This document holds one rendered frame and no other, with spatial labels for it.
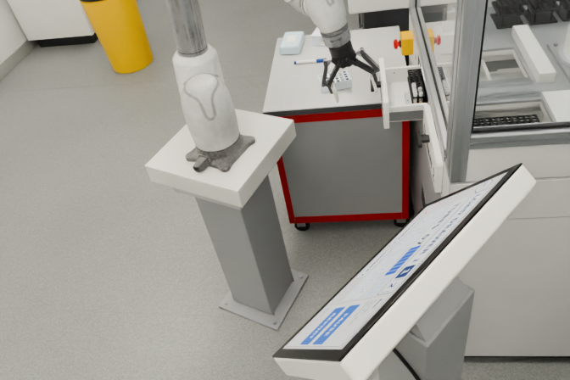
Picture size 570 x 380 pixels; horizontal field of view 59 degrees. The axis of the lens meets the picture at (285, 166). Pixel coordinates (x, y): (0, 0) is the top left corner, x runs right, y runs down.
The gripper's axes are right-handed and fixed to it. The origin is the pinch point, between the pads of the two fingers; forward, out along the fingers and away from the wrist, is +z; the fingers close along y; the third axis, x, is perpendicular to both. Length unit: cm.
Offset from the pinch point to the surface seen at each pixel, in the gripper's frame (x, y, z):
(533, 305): -52, 40, 61
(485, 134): -51, 34, -12
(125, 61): 191, -195, 39
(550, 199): -52, 46, 13
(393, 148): 14.1, 5.4, 39.7
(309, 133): 14.1, -25.5, 22.3
